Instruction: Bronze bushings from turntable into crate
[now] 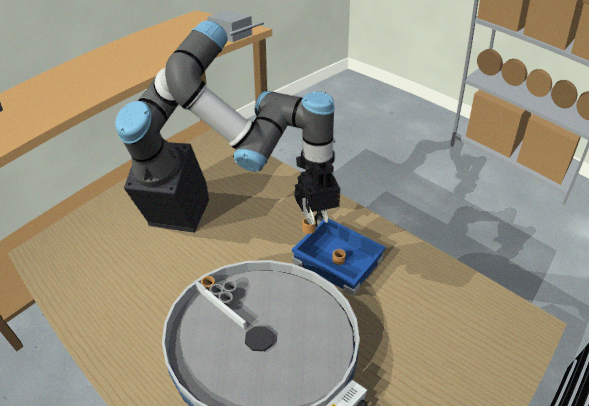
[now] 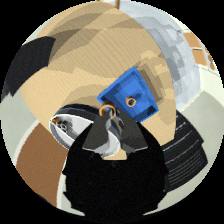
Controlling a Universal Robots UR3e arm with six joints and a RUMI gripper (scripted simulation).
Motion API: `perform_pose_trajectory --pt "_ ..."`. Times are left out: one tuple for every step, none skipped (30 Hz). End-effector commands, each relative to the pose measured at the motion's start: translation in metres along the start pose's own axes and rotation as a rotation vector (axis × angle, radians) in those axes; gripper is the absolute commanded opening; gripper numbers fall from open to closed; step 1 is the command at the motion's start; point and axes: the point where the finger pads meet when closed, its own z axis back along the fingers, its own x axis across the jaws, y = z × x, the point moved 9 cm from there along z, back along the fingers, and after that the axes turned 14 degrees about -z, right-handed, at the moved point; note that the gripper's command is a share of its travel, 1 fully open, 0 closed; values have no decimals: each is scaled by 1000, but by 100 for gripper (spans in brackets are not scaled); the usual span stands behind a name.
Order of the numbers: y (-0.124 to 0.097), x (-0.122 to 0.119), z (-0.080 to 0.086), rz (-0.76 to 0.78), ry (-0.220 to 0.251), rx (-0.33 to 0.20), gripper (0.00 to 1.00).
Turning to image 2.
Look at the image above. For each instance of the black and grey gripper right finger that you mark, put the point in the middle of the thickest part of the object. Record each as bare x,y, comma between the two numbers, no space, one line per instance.
136,138

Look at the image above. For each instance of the bronze bushing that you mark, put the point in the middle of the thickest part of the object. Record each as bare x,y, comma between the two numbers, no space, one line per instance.
132,103
56,120
107,104

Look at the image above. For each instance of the blue crate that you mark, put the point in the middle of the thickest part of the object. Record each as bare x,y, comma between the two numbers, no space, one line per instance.
135,86

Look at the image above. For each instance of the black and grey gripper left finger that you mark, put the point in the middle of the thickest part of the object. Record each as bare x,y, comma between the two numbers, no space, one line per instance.
94,139

